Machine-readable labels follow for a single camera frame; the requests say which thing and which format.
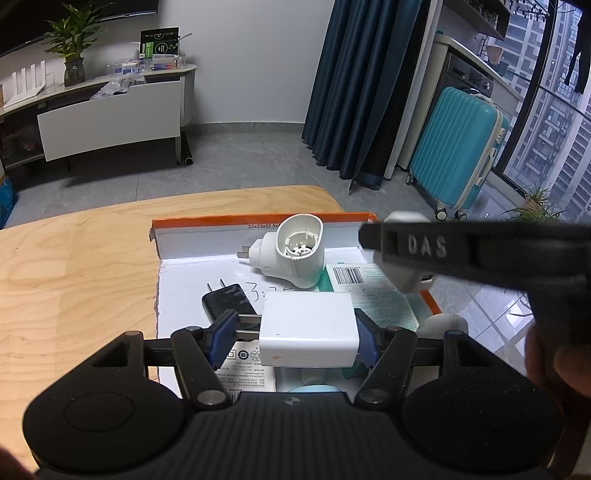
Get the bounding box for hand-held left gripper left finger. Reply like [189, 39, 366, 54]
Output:
[90, 309, 241, 411]

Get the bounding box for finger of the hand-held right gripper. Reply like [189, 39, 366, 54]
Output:
[359, 222, 387, 260]

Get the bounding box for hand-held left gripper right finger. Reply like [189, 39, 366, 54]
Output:
[352, 309, 491, 412]

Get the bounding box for teal cardboard box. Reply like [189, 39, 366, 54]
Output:
[318, 262, 437, 334]

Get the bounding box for small white printed box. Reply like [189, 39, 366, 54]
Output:
[216, 342, 278, 394]

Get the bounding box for black charger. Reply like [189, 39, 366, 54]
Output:
[202, 281, 260, 325]

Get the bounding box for white cube box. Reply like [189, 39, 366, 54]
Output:
[373, 211, 437, 294]

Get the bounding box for black and white box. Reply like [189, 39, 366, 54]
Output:
[235, 292, 360, 369]

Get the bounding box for orange-edged white cardboard tray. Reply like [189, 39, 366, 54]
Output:
[148, 212, 442, 394]

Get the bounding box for glass bottle light blue cap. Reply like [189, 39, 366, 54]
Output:
[290, 369, 345, 394]

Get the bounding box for person's right hand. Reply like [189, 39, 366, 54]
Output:
[526, 323, 591, 478]

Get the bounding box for balcony spider plant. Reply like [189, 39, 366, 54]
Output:
[501, 185, 567, 223]

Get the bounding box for teal hard-shell suitcase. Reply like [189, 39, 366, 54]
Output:
[409, 87, 511, 222]

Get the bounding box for glass balcony window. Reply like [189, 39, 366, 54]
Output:
[492, 0, 591, 222]

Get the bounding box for dark blue curtain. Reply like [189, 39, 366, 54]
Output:
[302, 0, 445, 191]

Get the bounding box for grey washing machine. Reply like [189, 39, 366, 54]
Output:
[441, 51, 525, 117]

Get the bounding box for white laundry counter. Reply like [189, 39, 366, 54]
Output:
[434, 31, 527, 100]

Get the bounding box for hanging dark clothes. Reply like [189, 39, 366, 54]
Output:
[563, 0, 591, 94]

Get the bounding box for white and dark tv cabinet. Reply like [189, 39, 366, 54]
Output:
[0, 62, 198, 175]

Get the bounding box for blue plastic bag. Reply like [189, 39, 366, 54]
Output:
[0, 178, 20, 230]

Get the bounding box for clear plastic bags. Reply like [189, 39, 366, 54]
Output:
[90, 76, 149, 100]

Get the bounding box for row of small packets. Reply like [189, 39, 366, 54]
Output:
[104, 54, 186, 75]

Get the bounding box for black and green box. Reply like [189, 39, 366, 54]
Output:
[140, 27, 181, 61]

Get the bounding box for white router with antennas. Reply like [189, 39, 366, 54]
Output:
[2, 60, 48, 108]

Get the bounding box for potted bamboo plant dark vase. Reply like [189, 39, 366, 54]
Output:
[44, 2, 114, 88]

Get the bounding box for wall shelf with bottles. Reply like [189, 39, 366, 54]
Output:
[462, 0, 514, 40]

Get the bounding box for black wall television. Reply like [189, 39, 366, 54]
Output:
[0, 0, 160, 59]

